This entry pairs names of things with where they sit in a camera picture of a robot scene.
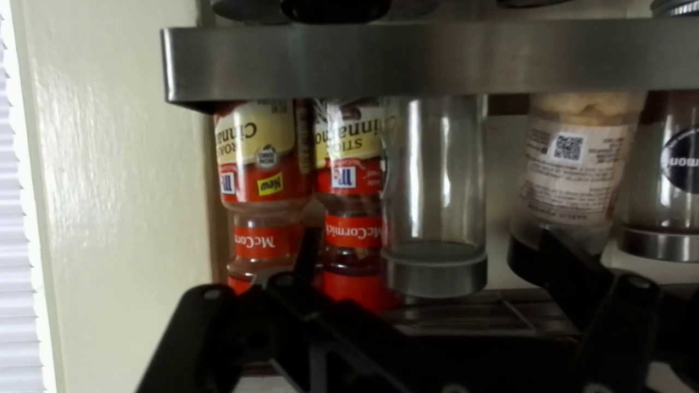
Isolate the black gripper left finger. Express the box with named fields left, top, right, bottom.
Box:
left=135, top=284, right=307, bottom=393

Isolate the clear glass salt cellar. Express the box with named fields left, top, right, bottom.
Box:
left=382, top=95, right=487, bottom=300

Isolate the dark glass spice jar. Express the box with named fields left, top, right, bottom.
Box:
left=619, top=89, right=699, bottom=264

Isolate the middle metal spice shelf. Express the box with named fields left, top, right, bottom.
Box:
left=160, top=18, right=699, bottom=113

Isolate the white label spice jar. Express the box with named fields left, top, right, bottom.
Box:
left=511, top=92, right=646, bottom=255

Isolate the white window blind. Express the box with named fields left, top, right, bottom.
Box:
left=0, top=18, right=44, bottom=393

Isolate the red McCormick cinnamon jar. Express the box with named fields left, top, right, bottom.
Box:
left=214, top=101, right=313, bottom=293

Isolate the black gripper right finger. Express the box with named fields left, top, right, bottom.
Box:
left=508, top=231, right=662, bottom=393

